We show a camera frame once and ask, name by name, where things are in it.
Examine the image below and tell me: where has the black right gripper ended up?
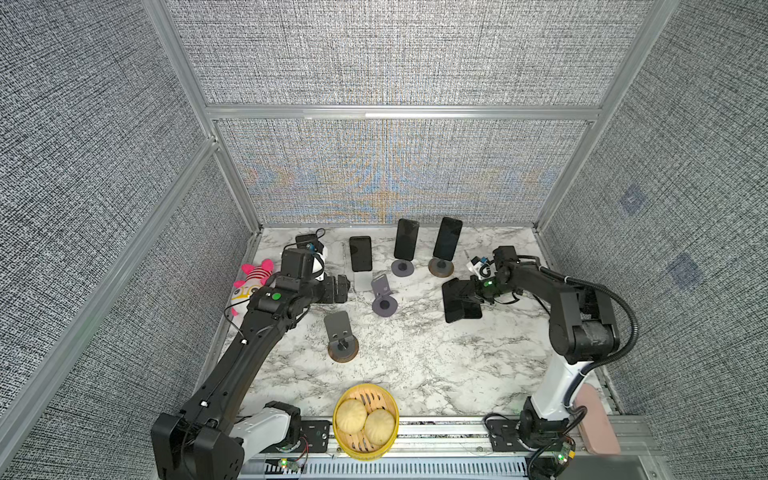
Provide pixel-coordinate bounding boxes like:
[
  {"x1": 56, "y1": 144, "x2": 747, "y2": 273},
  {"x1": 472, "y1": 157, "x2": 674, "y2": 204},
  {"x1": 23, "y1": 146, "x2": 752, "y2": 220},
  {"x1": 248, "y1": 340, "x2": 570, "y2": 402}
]
[{"x1": 456, "y1": 275, "x2": 513, "y2": 304}]

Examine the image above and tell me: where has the black phone purple stand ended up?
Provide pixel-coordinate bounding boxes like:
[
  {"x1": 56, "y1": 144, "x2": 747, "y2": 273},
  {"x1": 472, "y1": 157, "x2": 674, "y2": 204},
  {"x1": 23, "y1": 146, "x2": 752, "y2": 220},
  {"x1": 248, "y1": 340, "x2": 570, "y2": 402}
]
[{"x1": 442, "y1": 276, "x2": 482, "y2": 323}]

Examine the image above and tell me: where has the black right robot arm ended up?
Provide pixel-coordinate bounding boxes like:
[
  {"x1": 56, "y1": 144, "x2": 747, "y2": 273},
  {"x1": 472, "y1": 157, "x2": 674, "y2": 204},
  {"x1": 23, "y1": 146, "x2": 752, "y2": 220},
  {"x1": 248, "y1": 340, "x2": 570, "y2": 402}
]
[{"x1": 443, "y1": 258, "x2": 638, "y2": 451}]

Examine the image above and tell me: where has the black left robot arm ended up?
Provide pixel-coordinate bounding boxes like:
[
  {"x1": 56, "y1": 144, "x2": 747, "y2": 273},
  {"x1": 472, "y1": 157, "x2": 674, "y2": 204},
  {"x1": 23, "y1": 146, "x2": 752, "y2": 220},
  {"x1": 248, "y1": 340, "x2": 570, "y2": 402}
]
[{"x1": 151, "y1": 248, "x2": 347, "y2": 479}]

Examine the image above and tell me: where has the back wooden base phone stand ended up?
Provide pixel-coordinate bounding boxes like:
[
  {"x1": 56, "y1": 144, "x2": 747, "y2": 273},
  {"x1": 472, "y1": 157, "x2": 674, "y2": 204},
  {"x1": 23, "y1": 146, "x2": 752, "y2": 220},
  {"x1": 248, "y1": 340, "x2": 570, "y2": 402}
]
[{"x1": 428, "y1": 257, "x2": 455, "y2": 278}]

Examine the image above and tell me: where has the wooden base phone stand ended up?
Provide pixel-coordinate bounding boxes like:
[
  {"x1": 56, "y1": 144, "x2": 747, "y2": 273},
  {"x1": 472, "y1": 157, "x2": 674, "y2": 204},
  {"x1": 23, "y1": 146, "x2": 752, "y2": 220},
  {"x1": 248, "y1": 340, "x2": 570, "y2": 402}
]
[
  {"x1": 428, "y1": 257, "x2": 455, "y2": 278},
  {"x1": 324, "y1": 311, "x2": 359, "y2": 363}
]

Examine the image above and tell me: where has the white phone stand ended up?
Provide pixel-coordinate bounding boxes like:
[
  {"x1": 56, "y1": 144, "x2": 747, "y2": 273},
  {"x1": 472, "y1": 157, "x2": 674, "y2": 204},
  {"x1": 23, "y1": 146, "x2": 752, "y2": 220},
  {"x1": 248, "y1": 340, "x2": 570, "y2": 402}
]
[{"x1": 353, "y1": 271, "x2": 373, "y2": 293}]

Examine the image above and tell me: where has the black phone on wooden stand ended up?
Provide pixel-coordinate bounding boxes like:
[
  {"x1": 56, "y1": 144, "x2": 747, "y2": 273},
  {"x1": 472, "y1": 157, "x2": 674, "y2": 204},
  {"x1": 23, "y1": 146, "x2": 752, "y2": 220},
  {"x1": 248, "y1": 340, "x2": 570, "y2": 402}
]
[{"x1": 433, "y1": 217, "x2": 463, "y2": 261}]

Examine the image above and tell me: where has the front wooden base phone stand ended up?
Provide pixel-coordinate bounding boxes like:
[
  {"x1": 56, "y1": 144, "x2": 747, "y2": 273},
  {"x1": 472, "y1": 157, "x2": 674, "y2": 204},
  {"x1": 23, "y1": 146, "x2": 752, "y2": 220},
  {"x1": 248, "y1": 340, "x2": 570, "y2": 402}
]
[{"x1": 324, "y1": 311, "x2": 359, "y2": 363}]

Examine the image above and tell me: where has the grey round phone stand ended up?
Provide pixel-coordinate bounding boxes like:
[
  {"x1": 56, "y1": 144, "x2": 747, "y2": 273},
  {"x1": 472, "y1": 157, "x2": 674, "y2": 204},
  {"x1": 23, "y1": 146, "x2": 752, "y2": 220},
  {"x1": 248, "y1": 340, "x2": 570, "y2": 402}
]
[{"x1": 391, "y1": 259, "x2": 415, "y2": 278}]

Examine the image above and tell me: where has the purple round phone stand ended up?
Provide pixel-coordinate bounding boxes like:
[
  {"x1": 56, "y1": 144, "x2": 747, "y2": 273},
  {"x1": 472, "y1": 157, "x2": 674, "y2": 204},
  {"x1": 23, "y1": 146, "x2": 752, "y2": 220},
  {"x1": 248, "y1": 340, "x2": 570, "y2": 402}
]
[{"x1": 371, "y1": 273, "x2": 398, "y2": 318}]

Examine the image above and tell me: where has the black phone on grey stand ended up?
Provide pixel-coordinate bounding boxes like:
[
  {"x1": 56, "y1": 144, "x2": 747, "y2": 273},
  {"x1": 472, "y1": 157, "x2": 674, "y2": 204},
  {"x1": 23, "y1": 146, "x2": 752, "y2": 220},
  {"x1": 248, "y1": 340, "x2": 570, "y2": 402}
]
[{"x1": 394, "y1": 218, "x2": 420, "y2": 261}]

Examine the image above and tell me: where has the pink white plush toy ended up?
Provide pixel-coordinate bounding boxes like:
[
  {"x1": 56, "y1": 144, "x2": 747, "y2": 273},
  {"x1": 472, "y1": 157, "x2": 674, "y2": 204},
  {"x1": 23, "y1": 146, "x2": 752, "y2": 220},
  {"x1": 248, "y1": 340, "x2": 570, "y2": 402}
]
[{"x1": 227, "y1": 259, "x2": 275, "y2": 321}]

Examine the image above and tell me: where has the left steamed bun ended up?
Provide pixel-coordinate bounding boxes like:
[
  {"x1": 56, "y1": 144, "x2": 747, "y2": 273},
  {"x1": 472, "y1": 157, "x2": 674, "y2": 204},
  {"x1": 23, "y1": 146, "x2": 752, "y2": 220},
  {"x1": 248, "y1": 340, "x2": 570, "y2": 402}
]
[{"x1": 336, "y1": 399, "x2": 368, "y2": 435}]

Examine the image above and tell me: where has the steamed bun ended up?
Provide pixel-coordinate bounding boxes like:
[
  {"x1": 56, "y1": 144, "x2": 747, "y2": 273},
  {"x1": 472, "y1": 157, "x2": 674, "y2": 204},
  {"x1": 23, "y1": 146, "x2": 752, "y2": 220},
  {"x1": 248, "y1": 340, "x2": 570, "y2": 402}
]
[
  {"x1": 336, "y1": 399, "x2": 368, "y2": 435},
  {"x1": 363, "y1": 409, "x2": 396, "y2": 446}
]

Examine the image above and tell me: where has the yellow bamboo steamer basket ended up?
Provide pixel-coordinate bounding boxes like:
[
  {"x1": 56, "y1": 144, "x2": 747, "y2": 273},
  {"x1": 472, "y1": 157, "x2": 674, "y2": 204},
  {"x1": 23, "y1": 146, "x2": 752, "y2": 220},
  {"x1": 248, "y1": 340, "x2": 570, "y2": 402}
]
[{"x1": 332, "y1": 383, "x2": 400, "y2": 461}]

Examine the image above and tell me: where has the right steamed bun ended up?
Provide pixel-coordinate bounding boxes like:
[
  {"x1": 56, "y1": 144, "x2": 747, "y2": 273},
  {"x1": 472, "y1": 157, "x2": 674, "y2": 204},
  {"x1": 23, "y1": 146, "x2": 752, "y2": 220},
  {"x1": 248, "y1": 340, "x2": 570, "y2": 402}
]
[{"x1": 363, "y1": 409, "x2": 396, "y2": 446}]

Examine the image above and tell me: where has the pink pad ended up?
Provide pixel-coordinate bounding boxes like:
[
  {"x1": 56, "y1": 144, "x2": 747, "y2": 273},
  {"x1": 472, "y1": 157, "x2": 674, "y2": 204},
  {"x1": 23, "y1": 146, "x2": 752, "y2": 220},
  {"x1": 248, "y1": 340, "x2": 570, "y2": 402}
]
[{"x1": 574, "y1": 384, "x2": 621, "y2": 456}]

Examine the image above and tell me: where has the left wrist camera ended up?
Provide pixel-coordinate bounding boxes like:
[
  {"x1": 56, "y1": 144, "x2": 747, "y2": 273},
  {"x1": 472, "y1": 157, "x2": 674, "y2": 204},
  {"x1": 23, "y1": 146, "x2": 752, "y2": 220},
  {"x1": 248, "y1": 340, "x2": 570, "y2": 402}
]
[{"x1": 295, "y1": 228, "x2": 325, "y2": 257}]

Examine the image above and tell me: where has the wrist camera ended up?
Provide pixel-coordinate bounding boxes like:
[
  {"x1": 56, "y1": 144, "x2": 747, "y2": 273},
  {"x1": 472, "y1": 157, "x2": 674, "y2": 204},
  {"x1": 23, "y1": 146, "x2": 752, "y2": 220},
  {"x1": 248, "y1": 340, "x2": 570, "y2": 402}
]
[
  {"x1": 295, "y1": 228, "x2": 325, "y2": 257},
  {"x1": 467, "y1": 246, "x2": 520, "y2": 279}
]

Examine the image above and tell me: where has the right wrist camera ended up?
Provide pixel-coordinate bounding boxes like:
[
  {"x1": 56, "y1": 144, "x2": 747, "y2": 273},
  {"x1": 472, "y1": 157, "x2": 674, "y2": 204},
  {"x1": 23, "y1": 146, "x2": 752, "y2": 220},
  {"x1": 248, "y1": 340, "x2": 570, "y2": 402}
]
[{"x1": 467, "y1": 246, "x2": 520, "y2": 279}]

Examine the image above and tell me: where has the aluminium front rail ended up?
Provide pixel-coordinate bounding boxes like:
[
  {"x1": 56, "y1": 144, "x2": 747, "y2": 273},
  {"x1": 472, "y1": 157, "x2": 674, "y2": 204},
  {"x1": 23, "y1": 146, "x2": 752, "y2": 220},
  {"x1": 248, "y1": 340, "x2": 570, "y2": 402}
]
[{"x1": 239, "y1": 416, "x2": 674, "y2": 479}]

